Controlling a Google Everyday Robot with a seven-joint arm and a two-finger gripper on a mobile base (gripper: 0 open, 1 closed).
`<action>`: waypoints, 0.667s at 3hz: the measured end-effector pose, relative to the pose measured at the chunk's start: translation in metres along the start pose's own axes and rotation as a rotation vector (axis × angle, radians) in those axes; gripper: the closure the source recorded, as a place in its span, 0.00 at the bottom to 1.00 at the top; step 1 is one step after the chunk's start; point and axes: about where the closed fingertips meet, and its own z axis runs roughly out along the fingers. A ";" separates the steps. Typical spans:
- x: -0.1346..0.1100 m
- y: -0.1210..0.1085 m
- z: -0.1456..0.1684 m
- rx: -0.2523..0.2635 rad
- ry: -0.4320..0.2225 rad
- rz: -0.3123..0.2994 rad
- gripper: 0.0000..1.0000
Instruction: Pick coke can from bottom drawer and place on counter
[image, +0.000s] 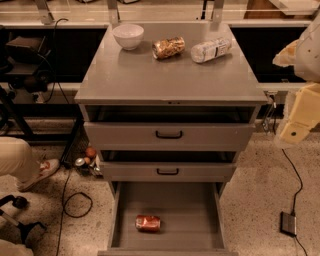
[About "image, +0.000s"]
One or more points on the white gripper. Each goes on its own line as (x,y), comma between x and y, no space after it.
(309,60)

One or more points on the red coke can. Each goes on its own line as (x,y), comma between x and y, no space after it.
(148,223)

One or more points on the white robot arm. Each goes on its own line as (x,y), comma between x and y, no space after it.
(307,67)

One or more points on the grey drawer cabinet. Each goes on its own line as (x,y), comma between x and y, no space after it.
(117,77)

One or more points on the brown snack can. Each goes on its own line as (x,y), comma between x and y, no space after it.
(163,49)

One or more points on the top grey drawer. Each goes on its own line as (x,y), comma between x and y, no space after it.
(168,128)

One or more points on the grey drawer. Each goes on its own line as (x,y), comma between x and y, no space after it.
(168,166)
(168,128)
(191,220)

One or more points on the middle grey drawer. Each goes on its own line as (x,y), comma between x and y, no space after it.
(168,166)

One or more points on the bottom grey drawer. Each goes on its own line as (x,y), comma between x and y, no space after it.
(191,220)

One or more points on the silver can on floor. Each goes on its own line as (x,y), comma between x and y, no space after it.
(79,162)

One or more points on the clear plastic water bottle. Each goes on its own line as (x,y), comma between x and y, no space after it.
(209,50)

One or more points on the black power adapter box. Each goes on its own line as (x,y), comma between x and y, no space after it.
(288,224)

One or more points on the white bowl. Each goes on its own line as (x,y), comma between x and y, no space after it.
(128,36)

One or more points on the orange fruit on floor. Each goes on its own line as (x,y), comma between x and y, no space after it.
(90,152)

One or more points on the white orange sneaker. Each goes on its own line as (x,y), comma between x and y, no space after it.
(46,169)

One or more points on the black equipment on stand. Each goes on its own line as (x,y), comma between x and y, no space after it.
(21,64)

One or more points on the person leg beige trousers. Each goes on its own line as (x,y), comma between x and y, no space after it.
(17,160)

